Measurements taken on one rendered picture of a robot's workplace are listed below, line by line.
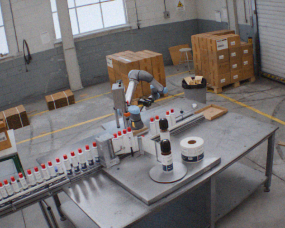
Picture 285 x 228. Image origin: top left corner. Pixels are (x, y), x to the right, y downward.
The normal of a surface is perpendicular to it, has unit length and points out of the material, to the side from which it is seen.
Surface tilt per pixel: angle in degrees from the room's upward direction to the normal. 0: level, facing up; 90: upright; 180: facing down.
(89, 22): 90
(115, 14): 90
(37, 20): 90
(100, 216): 0
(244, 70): 89
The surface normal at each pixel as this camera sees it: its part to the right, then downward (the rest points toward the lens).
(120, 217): -0.14, -0.91
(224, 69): 0.48, 0.27
